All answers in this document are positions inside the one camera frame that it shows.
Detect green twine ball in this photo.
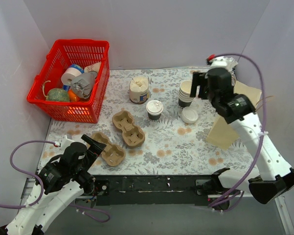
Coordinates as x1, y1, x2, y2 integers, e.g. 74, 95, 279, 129
46, 88, 70, 102

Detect beige floral pouch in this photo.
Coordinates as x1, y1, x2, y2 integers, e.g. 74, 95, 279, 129
84, 62, 101, 73

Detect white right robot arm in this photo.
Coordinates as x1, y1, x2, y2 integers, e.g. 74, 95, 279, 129
190, 68, 294, 204

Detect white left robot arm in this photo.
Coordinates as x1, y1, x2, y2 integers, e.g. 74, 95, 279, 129
0, 135, 106, 235

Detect black paper coffee cup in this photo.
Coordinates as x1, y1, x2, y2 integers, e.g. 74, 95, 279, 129
147, 112, 161, 121

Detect white cup lid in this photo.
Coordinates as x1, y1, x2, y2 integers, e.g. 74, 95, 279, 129
146, 100, 164, 113

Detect red plastic basket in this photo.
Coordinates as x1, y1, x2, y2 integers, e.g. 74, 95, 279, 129
26, 39, 110, 123

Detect grey crumpled cloth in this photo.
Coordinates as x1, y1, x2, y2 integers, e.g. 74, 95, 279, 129
70, 71, 97, 99

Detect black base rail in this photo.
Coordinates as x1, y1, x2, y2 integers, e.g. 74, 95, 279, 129
64, 171, 230, 206

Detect white tape roll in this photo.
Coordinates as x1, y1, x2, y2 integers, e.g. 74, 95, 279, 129
61, 68, 81, 86

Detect brown pulp cup carrier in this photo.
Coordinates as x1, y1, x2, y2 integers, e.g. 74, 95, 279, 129
112, 110, 145, 148

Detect floral patterned table mat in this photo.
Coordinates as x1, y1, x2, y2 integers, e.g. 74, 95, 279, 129
47, 68, 253, 175

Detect orange fruit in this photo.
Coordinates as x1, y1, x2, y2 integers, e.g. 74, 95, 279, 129
68, 89, 80, 102

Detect kraft paper bag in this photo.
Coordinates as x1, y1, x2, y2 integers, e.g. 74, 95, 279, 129
206, 81, 262, 150

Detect napkin pack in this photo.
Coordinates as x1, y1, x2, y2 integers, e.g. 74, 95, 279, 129
129, 76, 150, 104

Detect stack of paper cups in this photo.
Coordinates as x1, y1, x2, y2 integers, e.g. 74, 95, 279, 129
178, 80, 194, 108

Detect stack of white lids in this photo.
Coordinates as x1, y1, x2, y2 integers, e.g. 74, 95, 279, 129
181, 107, 199, 124

